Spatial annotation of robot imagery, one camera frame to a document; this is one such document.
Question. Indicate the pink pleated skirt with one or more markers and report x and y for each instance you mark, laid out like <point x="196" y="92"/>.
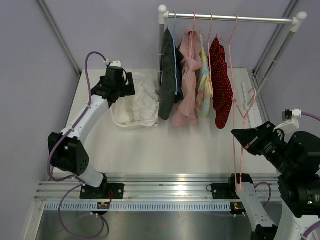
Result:
<point x="185" y="113"/>

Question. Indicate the blue wire hanger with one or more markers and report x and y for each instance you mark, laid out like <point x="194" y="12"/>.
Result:
<point x="173" y="34"/>

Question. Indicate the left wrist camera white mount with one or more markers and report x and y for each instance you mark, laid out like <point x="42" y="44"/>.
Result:
<point x="114" y="63"/>

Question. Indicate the aluminium corner frame right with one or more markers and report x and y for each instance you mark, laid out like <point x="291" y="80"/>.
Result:
<point x="276" y="33"/>

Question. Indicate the white slotted cable duct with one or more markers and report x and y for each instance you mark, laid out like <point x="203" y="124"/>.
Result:
<point x="119" y="206"/>

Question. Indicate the white ruffled skirt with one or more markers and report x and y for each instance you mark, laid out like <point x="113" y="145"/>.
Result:
<point x="137" y="105"/>

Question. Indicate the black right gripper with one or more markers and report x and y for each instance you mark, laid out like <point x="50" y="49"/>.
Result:
<point x="253" y="137"/>

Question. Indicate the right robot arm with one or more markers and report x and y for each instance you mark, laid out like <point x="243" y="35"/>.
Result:
<point x="298" y="162"/>

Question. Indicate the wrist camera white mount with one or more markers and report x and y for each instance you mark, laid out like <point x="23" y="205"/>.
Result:
<point x="114" y="63"/>
<point x="290" y="120"/>

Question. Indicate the dark grey dotted skirt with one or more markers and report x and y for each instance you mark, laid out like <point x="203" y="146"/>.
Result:
<point x="168" y="83"/>

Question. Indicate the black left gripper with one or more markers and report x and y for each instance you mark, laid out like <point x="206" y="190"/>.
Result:
<point x="128" y="89"/>

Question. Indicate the white metal clothes rack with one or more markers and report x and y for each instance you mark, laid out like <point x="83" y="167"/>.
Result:
<point x="165" y="14"/>

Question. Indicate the pink hanger of tie-dye skirt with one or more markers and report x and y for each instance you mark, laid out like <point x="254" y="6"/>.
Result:
<point x="208" y="39"/>

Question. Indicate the pink hanger of red skirt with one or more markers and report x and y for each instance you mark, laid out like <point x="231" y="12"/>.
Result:
<point x="229" y="43"/>

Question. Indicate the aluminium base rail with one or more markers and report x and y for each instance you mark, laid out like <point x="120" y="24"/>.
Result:
<point x="143" y="187"/>

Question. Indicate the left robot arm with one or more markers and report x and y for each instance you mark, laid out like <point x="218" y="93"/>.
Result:
<point x="67" y="148"/>

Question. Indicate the yellow blue tie-dye skirt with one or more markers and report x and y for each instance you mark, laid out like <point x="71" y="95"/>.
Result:
<point x="204" y="89"/>

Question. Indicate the aluminium corner frame left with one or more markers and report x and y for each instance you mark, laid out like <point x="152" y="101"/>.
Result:
<point x="48" y="16"/>

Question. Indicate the red polka dot skirt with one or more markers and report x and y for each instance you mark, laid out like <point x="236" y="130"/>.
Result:
<point x="222" y="89"/>

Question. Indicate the white perforated plastic basket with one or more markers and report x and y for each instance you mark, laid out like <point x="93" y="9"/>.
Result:
<point x="135" y="80"/>

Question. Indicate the aluminium corner frame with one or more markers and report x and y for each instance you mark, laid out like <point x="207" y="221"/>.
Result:
<point x="276" y="33"/>
<point x="48" y="16"/>

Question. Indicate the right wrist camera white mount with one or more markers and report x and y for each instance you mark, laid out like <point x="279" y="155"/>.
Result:
<point x="290" y="120"/>

